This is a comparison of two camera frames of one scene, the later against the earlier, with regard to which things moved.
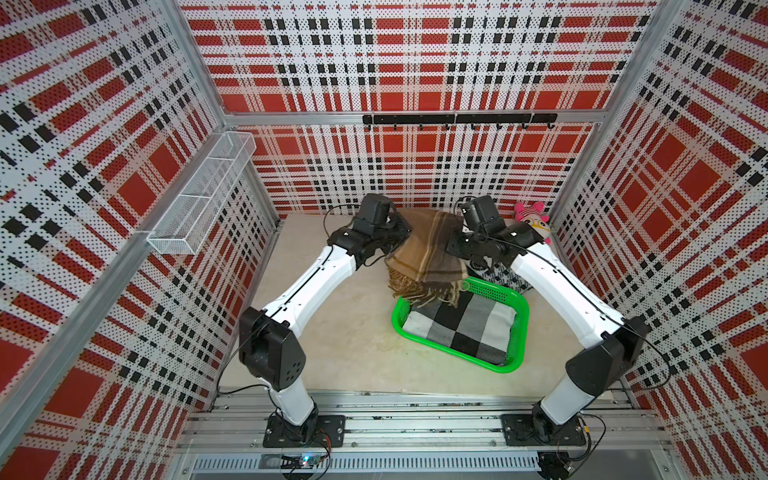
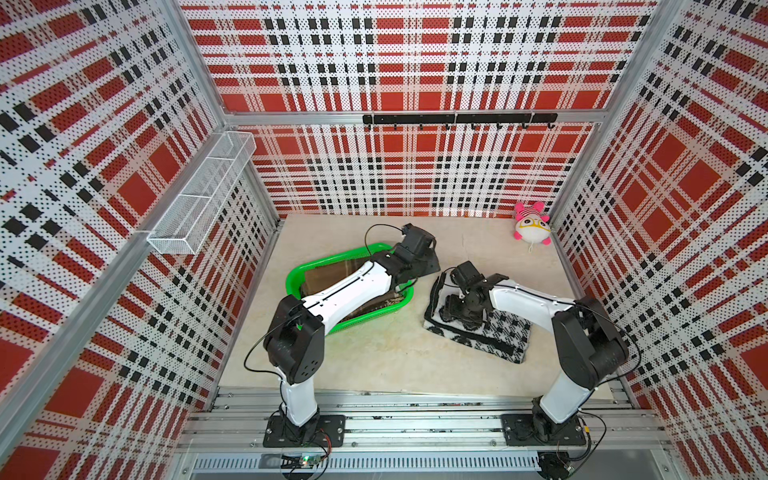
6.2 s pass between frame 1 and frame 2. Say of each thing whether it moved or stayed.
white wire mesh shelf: stayed
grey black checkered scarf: moved
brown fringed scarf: moved
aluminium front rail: stayed
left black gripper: moved
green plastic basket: moved
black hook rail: stayed
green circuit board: stayed
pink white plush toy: stayed
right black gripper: moved
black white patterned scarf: moved
